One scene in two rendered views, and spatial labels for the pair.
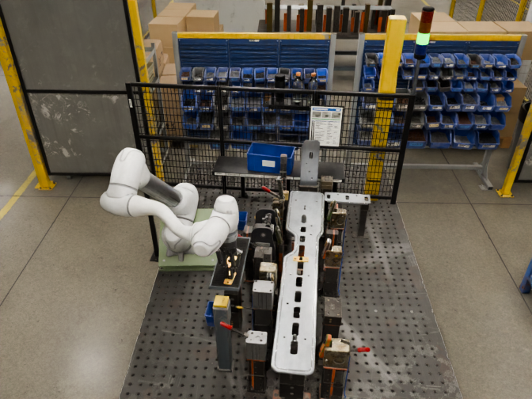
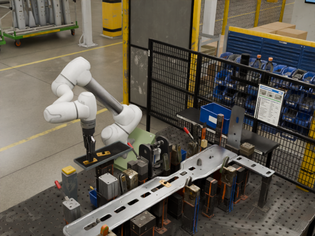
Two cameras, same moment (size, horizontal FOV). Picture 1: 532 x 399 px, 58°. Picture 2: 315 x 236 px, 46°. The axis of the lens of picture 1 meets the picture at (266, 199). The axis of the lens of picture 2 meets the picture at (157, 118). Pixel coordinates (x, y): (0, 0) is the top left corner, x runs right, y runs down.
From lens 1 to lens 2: 1.43 m
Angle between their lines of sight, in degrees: 34
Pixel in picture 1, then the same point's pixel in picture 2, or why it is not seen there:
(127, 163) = (72, 64)
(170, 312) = (81, 184)
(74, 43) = (160, 19)
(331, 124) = (273, 104)
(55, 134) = (138, 77)
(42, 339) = (48, 183)
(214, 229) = (61, 106)
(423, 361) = not seen: outside the picture
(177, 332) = not seen: hidden behind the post
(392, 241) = (284, 224)
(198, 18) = (286, 33)
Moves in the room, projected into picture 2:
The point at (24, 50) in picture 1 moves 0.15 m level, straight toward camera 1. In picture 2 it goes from (135, 19) to (131, 21)
